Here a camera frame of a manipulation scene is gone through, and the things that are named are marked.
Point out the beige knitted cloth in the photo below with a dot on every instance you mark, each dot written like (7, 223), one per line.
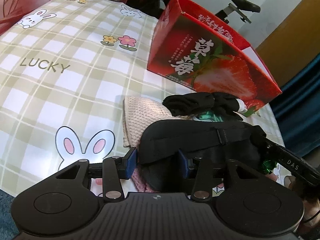
(138, 114)

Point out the wooden door panel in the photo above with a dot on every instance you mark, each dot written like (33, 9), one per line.
(294, 43)

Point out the pink knitted cloth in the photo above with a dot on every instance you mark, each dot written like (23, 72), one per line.
(139, 182)

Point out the teal curtain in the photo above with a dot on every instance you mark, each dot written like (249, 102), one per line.
(296, 110)

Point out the black padded strap item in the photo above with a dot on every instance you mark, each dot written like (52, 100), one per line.
(166, 146)

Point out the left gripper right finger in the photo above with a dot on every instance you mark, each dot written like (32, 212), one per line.
(198, 170)

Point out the green checked bunny tablecloth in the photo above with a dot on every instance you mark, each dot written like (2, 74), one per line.
(66, 68)

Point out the red strawberry cardboard box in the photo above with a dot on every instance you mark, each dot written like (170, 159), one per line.
(193, 47)

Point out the black sock bundle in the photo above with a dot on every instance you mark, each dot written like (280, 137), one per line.
(216, 106)

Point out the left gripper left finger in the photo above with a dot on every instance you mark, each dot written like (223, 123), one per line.
(114, 169)

